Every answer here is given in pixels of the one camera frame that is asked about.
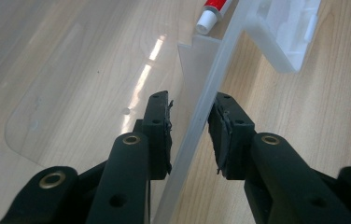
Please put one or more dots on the clear plastic storage box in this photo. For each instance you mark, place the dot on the clear plastic storage box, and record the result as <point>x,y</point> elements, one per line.
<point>71,77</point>

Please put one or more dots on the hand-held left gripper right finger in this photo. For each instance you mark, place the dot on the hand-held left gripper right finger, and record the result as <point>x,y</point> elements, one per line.
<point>235,143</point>

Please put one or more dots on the white ointment tube red label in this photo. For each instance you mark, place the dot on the white ointment tube red label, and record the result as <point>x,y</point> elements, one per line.
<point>209,18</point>

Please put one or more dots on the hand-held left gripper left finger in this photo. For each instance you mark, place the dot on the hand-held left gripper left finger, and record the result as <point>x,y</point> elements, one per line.
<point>155,133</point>

